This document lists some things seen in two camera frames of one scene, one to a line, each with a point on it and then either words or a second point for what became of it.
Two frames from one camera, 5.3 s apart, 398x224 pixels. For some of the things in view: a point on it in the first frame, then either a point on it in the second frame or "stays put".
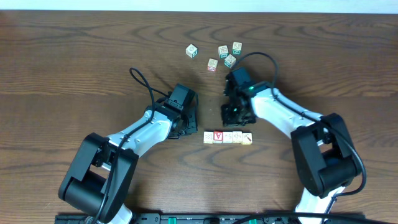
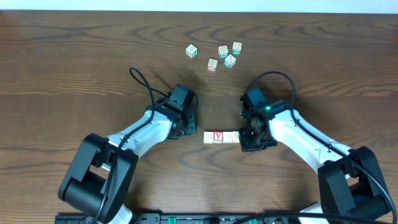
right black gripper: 228,121 -> 246,144
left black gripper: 191,123 stays put
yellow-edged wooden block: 208,137 stays put
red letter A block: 217,137 stays put
